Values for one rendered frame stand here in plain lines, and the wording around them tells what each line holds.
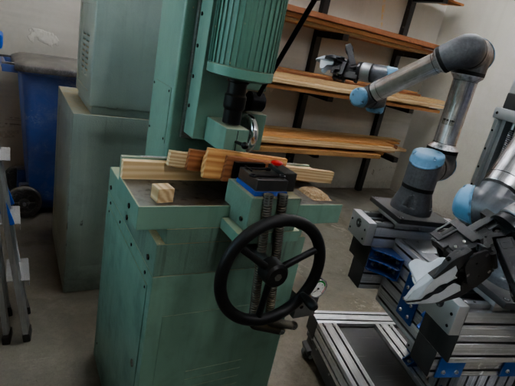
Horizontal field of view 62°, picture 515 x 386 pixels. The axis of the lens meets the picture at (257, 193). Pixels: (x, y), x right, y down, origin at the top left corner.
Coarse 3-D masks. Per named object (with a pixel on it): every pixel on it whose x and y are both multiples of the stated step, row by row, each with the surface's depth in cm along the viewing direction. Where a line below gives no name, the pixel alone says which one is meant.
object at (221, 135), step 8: (208, 120) 122; (216, 120) 119; (208, 128) 122; (216, 128) 117; (224, 128) 113; (232, 128) 113; (240, 128) 115; (208, 136) 122; (216, 136) 117; (224, 136) 113; (232, 136) 114; (240, 136) 115; (216, 144) 117; (224, 144) 113; (232, 144) 115
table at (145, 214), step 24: (120, 192) 111; (144, 192) 105; (192, 192) 111; (216, 192) 115; (144, 216) 98; (168, 216) 101; (192, 216) 104; (216, 216) 107; (312, 216) 122; (336, 216) 127; (288, 240) 108
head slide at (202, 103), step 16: (208, 0) 114; (208, 16) 114; (208, 32) 114; (208, 48) 116; (192, 80) 123; (208, 80) 119; (224, 80) 121; (192, 96) 123; (208, 96) 121; (224, 96) 123; (192, 112) 123; (208, 112) 122; (192, 128) 123
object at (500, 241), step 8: (496, 240) 68; (504, 240) 67; (512, 240) 66; (504, 248) 66; (512, 248) 65; (504, 256) 65; (512, 256) 64; (504, 264) 65; (512, 264) 63; (504, 272) 66; (512, 272) 62; (512, 280) 62; (512, 288) 61; (512, 296) 62
